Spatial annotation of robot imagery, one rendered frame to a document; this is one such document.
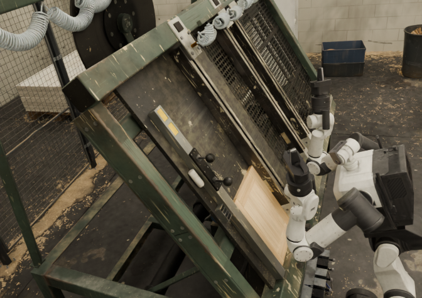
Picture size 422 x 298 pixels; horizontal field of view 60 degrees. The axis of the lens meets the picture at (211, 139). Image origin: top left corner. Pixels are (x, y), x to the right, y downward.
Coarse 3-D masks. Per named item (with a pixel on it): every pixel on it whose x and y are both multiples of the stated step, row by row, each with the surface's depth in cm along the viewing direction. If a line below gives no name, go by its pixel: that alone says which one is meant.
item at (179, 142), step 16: (160, 128) 143; (176, 128) 146; (176, 144) 145; (192, 160) 146; (208, 192) 153; (224, 192) 155; (240, 224) 156; (256, 240) 160; (272, 256) 165; (272, 272) 166
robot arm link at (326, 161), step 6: (324, 156) 192; (312, 162) 191; (324, 162) 188; (330, 162) 186; (312, 168) 192; (318, 168) 190; (324, 168) 188; (330, 168) 187; (336, 168) 186; (318, 174) 192; (324, 174) 191
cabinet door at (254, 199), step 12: (252, 168) 183; (252, 180) 179; (240, 192) 167; (252, 192) 176; (264, 192) 183; (240, 204) 164; (252, 204) 172; (264, 204) 180; (276, 204) 188; (252, 216) 168; (264, 216) 176; (276, 216) 184; (288, 216) 193; (264, 228) 172; (276, 228) 180; (264, 240) 168; (276, 240) 176; (276, 252) 172
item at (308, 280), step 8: (312, 224) 203; (320, 256) 190; (328, 256) 189; (304, 264) 181; (312, 264) 189; (320, 264) 185; (304, 272) 181; (312, 272) 185; (320, 272) 181; (328, 272) 200; (304, 280) 181; (312, 280) 181; (320, 280) 178; (304, 288) 178; (312, 288) 177; (320, 288) 176; (304, 296) 174; (312, 296) 171; (320, 296) 170
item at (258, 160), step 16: (176, 32) 158; (176, 48) 164; (192, 48) 163; (176, 64) 168; (192, 64) 165; (192, 80) 169; (208, 80) 171; (208, 96) 171; (224, 112) 173; (224, 128) 177; (240, 128) 178; (240, 144) 179; (256, 160) 181; (272, 176) 184; (272, 192) 189; (288, 208) 190
